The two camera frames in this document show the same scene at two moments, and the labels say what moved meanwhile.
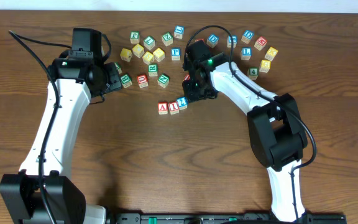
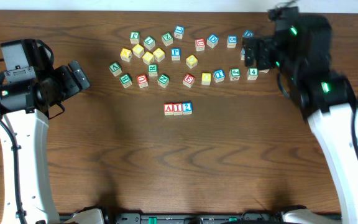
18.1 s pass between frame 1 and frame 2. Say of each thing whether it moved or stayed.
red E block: stayed
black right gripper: moved
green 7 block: stayed
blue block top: stayed
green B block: stayed
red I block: moved
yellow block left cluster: stayed
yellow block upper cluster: stayed
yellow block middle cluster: stayed
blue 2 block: moved
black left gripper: moved
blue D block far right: stayed
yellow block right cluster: stayed
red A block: moved
